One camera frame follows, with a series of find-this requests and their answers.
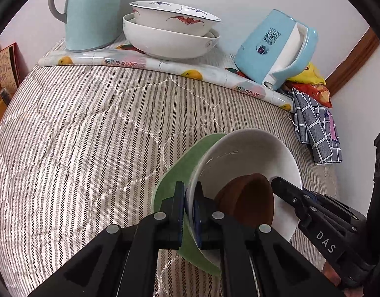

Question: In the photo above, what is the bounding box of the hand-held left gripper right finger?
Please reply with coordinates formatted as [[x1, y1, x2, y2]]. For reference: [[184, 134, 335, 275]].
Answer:
[[192, 182, 345, 297]]

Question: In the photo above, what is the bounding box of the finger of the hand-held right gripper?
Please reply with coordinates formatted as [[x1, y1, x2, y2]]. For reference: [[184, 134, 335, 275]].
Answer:
[[270, 177, 320, 221]]

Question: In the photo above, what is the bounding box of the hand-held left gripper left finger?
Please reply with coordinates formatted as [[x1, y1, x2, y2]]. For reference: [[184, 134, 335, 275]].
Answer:
[[29, 181, 186, 297]]

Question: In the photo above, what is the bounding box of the green square plate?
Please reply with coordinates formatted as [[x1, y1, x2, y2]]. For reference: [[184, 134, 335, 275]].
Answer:
[[152, 133, 228, 277]]

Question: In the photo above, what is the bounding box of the brown bowl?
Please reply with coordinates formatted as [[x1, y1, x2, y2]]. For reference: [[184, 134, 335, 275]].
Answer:
[[215, 174, 275, 226]]

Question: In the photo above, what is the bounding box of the plain white bowl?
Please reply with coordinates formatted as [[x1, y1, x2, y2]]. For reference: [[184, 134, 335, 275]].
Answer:
[[185, 129, 303, 246]]

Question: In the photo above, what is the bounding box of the person's right hand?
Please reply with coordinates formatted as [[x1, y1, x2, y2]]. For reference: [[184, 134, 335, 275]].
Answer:
[[323, 260, 364, 297]]

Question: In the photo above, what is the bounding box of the grey checked cloth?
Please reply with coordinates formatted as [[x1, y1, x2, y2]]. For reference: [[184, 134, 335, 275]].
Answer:
[[291, 88, 343, 165]]

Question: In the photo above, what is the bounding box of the red chip bag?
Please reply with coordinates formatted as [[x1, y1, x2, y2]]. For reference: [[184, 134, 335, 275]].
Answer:
[[290, 82, 333, 109]]

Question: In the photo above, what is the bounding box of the striped quilt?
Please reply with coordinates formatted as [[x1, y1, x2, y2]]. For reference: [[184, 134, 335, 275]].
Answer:
[[0, 48, 340, 297]]

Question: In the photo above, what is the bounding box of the yellow chip bag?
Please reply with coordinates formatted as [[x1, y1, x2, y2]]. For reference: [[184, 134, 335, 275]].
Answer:
[[286, 63, 327, 85]]

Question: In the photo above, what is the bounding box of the light blue electric kettle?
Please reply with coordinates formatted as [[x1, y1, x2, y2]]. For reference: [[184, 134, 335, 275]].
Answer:
[[234, 9, 319, 91]]

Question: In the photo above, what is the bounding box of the fruit print tablecloth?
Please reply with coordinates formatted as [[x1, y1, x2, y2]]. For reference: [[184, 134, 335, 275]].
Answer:
[[38, 35, 294, 112]]

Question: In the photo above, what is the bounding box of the large white grey-patterned bowl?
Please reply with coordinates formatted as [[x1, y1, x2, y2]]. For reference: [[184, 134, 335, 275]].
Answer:
[[122, 14, 220, 60]]

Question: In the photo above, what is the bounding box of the blue and red patterned bowl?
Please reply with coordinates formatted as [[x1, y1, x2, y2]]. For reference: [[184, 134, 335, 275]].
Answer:
[[129, 1, 222, 37]]

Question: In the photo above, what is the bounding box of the light blue thermos jug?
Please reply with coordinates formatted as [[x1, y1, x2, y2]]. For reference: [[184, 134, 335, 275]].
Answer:
[[48, 0, 122, 52]]

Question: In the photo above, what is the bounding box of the wooden door frame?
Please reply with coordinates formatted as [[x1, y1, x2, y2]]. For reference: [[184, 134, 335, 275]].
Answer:
[[325, 26, 380, 95]]

